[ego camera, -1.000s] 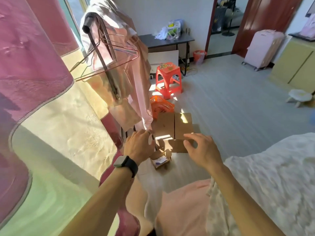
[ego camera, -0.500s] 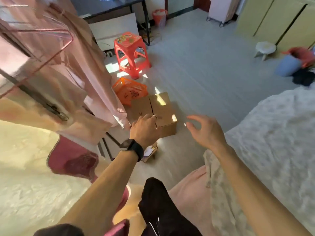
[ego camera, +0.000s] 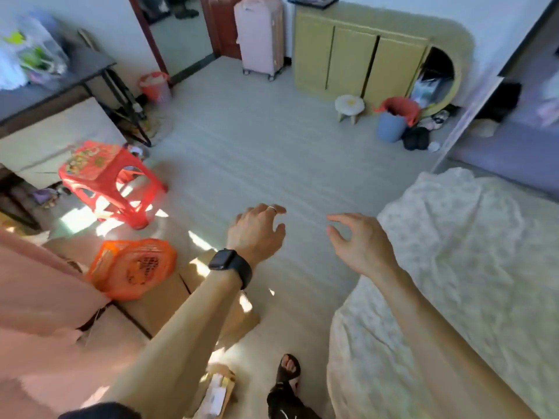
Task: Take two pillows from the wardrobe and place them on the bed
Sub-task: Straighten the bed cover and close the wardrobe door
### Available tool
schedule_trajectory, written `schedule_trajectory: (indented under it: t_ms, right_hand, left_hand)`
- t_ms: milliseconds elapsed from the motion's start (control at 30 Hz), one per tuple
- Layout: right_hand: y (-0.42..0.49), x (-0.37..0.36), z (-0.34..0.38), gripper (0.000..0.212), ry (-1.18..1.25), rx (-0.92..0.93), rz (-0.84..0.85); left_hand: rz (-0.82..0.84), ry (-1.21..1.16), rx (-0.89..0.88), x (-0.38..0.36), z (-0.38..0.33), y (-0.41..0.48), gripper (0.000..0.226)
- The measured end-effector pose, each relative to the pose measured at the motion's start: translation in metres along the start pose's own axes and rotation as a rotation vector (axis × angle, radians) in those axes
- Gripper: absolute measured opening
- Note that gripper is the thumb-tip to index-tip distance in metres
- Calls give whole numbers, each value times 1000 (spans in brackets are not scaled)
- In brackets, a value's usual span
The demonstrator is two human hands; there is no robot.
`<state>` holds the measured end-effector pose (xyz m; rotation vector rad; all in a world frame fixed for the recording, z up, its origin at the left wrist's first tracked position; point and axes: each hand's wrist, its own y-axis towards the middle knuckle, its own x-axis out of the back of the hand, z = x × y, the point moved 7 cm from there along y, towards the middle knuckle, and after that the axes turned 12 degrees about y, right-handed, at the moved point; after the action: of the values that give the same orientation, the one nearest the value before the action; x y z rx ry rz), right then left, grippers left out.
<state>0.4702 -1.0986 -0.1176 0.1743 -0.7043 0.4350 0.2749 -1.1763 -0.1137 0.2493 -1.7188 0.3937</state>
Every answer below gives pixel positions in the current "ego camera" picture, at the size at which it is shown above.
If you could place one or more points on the person's right hand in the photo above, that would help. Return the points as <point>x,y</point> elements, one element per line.
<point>367,248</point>

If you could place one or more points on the person's left hand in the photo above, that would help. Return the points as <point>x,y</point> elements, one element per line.
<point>251,235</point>

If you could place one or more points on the person's left thumb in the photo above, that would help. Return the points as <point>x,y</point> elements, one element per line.
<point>280,234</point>

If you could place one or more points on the person's right thumb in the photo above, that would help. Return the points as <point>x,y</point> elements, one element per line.
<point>335,236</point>

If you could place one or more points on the person's right forearm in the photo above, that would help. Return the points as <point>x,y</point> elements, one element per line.
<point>436,344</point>

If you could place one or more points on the person's left forearm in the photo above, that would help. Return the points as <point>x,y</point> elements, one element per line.
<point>174,344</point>

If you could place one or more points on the black smart watch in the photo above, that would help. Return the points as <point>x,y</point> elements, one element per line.
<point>227,260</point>

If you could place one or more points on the blue waste bin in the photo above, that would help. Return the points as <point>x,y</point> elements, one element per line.
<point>391,128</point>

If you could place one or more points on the black bag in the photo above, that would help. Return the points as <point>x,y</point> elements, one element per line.
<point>415,138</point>

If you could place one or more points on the small white round stool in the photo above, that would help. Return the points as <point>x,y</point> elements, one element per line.
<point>350,104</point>

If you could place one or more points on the large brown cardboard box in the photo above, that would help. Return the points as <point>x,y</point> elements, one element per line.
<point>161,301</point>

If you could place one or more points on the black sandal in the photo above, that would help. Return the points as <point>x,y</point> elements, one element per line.
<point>286,375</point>

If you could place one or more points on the red bin liner bag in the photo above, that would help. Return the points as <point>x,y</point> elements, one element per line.
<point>404,106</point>

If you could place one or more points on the bed with white floral sheet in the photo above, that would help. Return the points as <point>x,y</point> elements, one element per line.
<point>480,266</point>

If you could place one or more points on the pair of shoes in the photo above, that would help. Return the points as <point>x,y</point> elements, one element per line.
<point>434,119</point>

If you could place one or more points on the person's black trouser leg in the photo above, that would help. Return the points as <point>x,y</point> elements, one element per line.
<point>286,405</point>

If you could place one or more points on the small open cardboard box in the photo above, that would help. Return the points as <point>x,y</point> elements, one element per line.
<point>216,394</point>

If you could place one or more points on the white door panel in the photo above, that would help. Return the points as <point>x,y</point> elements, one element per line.
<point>471,122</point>

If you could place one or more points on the yellow-green cabinet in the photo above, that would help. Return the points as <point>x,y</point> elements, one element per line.
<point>349,56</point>

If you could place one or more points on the red waste basket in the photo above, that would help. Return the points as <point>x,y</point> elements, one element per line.
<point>155,87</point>

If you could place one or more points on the red plastic stool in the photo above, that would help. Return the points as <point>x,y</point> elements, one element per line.
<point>94,163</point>

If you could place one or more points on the pink suitcase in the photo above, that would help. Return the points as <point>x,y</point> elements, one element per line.
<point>260,34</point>

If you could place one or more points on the brown wooden door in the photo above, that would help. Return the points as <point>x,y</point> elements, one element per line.
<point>222,26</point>

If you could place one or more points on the black tray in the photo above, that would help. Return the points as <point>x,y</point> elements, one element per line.
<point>312,0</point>

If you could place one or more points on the white board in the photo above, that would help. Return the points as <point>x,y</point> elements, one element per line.
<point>56,135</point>

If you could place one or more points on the pink cloth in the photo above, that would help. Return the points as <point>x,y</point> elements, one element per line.
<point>39,301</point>

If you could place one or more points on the grey folding table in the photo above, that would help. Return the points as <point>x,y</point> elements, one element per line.
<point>52,89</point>

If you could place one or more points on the clear plastic bags with goods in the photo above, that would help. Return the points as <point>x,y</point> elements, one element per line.
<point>32,56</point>

